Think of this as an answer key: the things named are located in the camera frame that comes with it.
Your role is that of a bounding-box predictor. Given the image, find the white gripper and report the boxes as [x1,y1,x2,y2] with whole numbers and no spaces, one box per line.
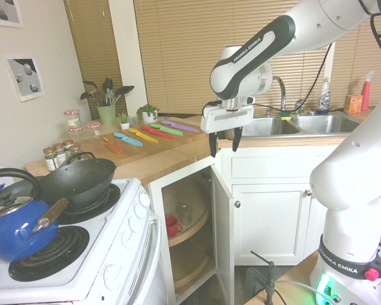
[199,97,255,158]

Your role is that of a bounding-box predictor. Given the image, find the white cabinet door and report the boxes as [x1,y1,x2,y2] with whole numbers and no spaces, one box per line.
[209,164,236,305]
[231,183,315,266]

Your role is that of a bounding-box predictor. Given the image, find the white closed cabinet door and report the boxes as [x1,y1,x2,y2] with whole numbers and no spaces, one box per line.
[231,183,315,266]

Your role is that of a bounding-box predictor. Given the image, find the purple knife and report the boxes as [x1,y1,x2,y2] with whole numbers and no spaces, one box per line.
[161,119,200,133]

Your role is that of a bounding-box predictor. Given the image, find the white false drawer front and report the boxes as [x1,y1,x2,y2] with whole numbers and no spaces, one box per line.
[231,154,333,179]

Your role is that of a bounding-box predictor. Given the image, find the green knife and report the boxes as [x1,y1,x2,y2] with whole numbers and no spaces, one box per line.
[150,123,185,137]

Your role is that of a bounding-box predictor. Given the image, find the red knife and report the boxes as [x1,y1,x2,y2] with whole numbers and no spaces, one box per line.
[140,125,175,140]

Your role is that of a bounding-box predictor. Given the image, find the chrome faucet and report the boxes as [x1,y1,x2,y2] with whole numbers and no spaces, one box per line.
[265,76,315,117]

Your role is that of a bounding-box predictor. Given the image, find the stainless steel double sink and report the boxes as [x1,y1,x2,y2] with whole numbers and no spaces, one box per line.
[225,114,363,138]

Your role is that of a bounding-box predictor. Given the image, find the trailing succulent white pot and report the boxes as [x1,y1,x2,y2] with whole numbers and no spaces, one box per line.
[136,104,161,125]

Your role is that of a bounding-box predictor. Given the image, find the yellow knife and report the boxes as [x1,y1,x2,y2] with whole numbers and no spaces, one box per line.
[128,127,159,144]

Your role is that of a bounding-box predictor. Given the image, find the clear glass jar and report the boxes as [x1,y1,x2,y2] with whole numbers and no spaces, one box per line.
[177,203,193,224]

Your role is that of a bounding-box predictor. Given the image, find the wooden cutting board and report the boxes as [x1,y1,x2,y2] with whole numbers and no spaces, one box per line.
[79,116,210,166]

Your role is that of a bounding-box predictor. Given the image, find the wooden lazy susan shelf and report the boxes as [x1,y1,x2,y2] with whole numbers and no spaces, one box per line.
[163,177,211,248]

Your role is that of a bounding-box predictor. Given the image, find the blue knife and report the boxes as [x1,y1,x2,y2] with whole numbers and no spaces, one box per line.
[113,132,144,147]

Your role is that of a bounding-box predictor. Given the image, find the red mug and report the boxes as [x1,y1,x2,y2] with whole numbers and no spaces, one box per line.
[164,215,184,238]

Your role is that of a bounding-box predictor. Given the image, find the small potted plant white pot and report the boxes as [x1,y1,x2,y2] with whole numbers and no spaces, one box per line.
[117,111,131,130]

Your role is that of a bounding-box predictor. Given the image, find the dish soap bottle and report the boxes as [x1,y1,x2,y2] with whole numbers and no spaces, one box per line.
[315,76,331,116]

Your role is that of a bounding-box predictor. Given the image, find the green utensil holder cup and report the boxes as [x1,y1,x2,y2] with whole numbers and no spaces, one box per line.
[97,104,117,126]

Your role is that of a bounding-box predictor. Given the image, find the black kitchen utensils bunch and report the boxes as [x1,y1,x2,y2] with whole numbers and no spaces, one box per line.
[80,77,135,107]

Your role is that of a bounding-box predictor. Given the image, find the glass jar red checkered lid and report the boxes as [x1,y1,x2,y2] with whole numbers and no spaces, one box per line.
[63,109,81,130]
[85,121,102,139]
[67,126,84,142]

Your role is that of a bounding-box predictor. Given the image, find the orange baking soda box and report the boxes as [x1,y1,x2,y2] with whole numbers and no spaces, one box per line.
[344,94,364,114]

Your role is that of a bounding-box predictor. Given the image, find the green metal clamp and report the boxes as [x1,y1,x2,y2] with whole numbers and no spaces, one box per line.
[246,250,277,305]

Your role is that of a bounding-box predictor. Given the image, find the pink spray bottle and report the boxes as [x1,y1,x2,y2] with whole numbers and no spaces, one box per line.
[360,71,375,111]

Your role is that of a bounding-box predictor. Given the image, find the narrow wooden window blinds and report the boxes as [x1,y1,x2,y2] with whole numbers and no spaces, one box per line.
[63,0,128,121]

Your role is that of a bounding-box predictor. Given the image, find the white electric stove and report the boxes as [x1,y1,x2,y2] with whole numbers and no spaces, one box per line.
[0,177,168,305]

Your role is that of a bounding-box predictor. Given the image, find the paper poster grey shapes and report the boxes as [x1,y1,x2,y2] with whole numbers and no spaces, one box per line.
[4,57,46,102]
[0,0,24,29]

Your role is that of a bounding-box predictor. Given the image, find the blue kettle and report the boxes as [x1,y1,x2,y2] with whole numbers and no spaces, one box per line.
[0,168,60,263]

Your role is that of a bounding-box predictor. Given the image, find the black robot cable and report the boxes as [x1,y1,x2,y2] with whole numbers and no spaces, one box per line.
[252,43,334,112]

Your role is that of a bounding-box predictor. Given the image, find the black wok with wooden handle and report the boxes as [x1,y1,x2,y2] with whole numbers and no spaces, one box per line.
[32,152,117,233]

